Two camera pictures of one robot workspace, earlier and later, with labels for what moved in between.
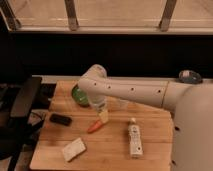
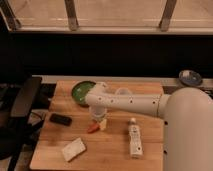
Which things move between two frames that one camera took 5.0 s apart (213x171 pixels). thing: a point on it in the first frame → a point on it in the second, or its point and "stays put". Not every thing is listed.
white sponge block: x=73 y=149 stays put
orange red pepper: x=94 y=127 stays put
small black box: x=61 y=119 stays put
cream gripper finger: x=104 y=115 → x=103 y=124
